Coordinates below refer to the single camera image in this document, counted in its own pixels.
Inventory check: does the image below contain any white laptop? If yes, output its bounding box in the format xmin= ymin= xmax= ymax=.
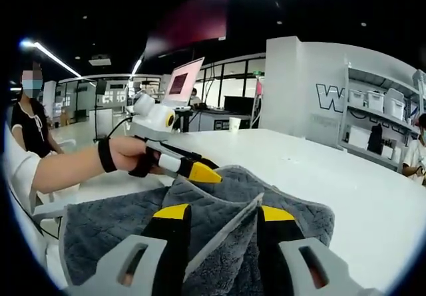
xmin=162 ymin=56 xmax=206 ymax=106

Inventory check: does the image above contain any short ceiling light strip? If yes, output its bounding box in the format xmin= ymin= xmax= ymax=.
xmin=19 ymin=39 xmax=83 ymax=78

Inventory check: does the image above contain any black bag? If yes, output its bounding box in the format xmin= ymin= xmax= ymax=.
xmin=367 ymin=122 xmax=384 ymax=154

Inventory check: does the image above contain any black wrist strap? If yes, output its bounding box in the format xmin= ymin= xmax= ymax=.
xmin=97 ymin=138 xmax=118 ymax=174

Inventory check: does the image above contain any black monitor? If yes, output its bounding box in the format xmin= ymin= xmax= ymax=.
xmin=223 ymin=95 xmax=256 ymax=116

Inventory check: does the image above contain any grey metal shelf rack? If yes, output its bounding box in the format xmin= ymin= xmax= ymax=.
xmin=339 ymin=56 xmax=426 ymax=174

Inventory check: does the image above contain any black speaker stand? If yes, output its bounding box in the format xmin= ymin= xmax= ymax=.
xmin=94 ymin=79 xmax=109 ymax=142

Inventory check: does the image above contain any person's left hand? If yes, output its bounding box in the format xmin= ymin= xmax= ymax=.
xmin=110 ymin=136 xmax=168 ymax=179

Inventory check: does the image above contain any row of white storage bins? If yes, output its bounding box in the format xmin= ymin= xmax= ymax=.
xmin=347 ymin=69 xmax=426 ymax=120

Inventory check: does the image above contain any ceiling air conditioner unit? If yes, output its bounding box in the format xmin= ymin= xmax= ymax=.
xmin=88 ymin=55 xmax=112 ymax=67

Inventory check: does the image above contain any grey towel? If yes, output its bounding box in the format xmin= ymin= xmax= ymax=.
xmin=59 ymin=164 xmax=335 ymax=296

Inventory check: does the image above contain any black counter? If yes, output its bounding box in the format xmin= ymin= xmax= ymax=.
xmin=191 ymin=109 xmax=254 ymax=133

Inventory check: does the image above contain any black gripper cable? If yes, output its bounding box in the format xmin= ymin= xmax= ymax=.
xmin=92 ymin=116 xmax=134 ymax=144

